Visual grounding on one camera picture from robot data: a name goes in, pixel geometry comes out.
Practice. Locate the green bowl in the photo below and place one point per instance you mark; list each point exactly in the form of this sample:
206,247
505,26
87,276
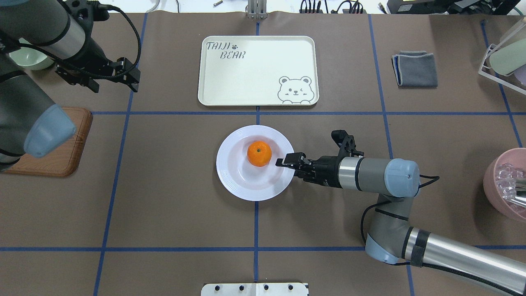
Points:
31,59

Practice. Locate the white plate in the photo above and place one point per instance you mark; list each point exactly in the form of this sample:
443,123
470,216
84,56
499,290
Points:
244,180

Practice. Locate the wooden cutting board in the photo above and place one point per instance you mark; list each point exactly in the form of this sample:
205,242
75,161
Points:
64,160

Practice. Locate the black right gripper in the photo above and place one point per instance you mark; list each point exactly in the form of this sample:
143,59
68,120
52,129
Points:
327,169

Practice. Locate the green pastel cup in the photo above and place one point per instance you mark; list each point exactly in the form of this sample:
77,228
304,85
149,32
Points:
505,60

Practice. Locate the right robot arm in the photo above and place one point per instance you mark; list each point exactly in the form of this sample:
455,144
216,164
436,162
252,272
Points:
390,238

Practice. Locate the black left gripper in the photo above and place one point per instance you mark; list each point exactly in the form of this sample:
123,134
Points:
93,55

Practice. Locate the grey folded cloth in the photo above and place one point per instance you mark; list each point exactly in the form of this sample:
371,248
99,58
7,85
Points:
415,69

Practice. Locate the metal scoop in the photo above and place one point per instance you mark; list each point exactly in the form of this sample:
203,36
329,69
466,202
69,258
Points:
514,191

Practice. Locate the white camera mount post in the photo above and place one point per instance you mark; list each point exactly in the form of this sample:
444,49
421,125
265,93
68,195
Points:
256,289

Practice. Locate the aluminium frame post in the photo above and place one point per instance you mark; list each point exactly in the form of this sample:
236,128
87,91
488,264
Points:
257,9

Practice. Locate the pink bowl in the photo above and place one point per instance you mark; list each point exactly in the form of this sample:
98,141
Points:
510,164

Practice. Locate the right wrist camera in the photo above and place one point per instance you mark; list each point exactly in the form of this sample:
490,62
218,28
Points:
346,144

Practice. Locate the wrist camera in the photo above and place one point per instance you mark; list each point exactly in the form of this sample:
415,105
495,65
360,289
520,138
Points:
346,144
91,10

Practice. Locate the orange fruit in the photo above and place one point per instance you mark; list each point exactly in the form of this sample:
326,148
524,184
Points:
259,153

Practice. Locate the white wire cup rack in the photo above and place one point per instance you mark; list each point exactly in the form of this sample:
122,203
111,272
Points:
513,34

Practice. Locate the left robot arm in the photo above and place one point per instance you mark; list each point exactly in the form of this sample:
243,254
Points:
32,123

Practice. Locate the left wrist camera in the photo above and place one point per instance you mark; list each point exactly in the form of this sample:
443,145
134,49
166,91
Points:
91,10

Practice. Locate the purple pastel cup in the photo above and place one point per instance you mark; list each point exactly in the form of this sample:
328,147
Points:
520,74

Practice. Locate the cream bear tray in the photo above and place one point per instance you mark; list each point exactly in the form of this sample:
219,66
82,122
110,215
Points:
258,71

